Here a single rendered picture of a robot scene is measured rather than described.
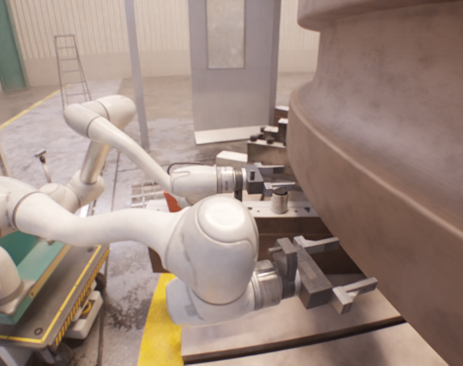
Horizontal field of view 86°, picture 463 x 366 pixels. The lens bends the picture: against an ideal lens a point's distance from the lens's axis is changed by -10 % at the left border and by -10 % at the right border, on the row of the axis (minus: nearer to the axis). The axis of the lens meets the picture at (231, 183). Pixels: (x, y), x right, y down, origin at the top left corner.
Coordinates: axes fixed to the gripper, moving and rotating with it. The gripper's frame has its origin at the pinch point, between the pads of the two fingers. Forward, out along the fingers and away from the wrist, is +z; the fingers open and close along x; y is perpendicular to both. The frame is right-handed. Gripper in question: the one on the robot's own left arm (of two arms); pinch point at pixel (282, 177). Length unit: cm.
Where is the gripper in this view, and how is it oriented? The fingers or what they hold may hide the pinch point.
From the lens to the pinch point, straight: 96.4
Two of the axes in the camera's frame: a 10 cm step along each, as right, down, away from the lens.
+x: -1.0, -4.6, 8.8
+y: 0.0, -8.9, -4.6
